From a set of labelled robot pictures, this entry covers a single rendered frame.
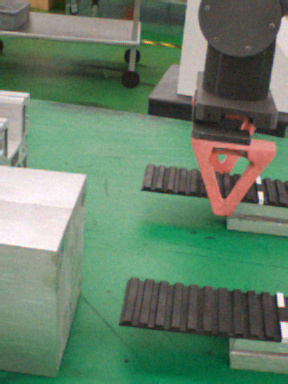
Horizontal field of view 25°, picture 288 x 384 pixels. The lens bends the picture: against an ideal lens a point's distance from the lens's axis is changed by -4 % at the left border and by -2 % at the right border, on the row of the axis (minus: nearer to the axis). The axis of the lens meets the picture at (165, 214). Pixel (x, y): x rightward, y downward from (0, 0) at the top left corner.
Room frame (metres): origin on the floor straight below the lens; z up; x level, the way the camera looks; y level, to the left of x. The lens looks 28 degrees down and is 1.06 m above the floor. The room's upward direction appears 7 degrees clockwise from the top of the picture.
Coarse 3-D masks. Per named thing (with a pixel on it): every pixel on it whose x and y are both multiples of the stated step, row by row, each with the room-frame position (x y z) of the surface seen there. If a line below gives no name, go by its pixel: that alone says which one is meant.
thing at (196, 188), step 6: (192, 174) 0.56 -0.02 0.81; (198, 174) 0.56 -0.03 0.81; (192, 180) 0.54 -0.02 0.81; (198, 180) 0.55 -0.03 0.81; (192, 186) 0.53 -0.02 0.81; (198, 186) 0.54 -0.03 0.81; (204, 186) 0.53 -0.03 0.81; (192, 192) 0.52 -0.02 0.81; (198, 192) 0.52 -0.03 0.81; (204, 192) 0.52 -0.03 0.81; (204, 198) 0.52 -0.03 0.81
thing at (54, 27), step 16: (0, 0) 3.63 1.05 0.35; (16, 0) 3.63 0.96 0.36; (0, 16) 3.33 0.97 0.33; (16, 16) 3.36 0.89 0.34; (32, 16) 3.74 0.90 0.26; (48, 16) 3.79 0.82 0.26; (64, 16) 3.84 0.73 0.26; (0, 32) 3.31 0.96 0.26; (16, 32) 3.32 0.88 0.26; (32, 32) 3.36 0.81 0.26; (48, 32) 3.39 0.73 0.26; (64, 32) 3.43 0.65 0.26; (80, 32) 3.47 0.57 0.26; (96, 32) 3.50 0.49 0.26; (112, 32) 3.54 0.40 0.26; (128, 32) 3.58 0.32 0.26; (0, 48) 3.81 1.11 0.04; (128, 48) 3.90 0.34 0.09; (128, 80) 3.38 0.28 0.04
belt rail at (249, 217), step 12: (240, 204) 0.52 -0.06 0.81; (252, 204) 0.52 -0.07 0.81; (228, 216) 0.53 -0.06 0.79; (240, 216) 0.53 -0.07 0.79; (252, 216) 0.53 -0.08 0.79; (264, 216) 0.52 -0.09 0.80; (276, 216) 0.52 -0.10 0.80; (228, 228) 0.52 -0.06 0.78; (240, 228) 0.52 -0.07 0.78; (252, 228) 0.52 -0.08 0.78; (264, 228) 0.52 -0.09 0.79; (276, 228) 0.52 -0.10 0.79
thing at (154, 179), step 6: (150, 168) 0.56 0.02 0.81; (156, 168) 0.56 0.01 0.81; (162, 168) 0.56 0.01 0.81; (144, 174) 0.55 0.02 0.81; (150, 174) 0.54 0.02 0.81; (156, 174) 0.55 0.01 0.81; (162, 174) 0.55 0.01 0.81; (144, 180) 0.54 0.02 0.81; (150, 180) 0.53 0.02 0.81; (156, 180) 0.54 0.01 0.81; (162, 180) 0.54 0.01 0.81; (144, 186) 0.52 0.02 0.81; (150, 186) 0.52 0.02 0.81; (156, 186) 0.52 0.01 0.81; (162, 186) 0.53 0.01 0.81; (156, 192) 0.52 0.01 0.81; (162, 192) 0.52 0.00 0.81
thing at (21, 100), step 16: (0, 96) 0.57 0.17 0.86; (16, 96) 0.58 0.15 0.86; (0, 112) 0.57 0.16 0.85; (16, 112) 0.56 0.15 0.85; (0, 128) 0.50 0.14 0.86; (16, 128) 0.57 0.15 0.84; (0, 144) 0.50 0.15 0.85; (16, 144) 0.56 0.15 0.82; (0, 160) 0.50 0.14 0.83; (16, 160) 0.56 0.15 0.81
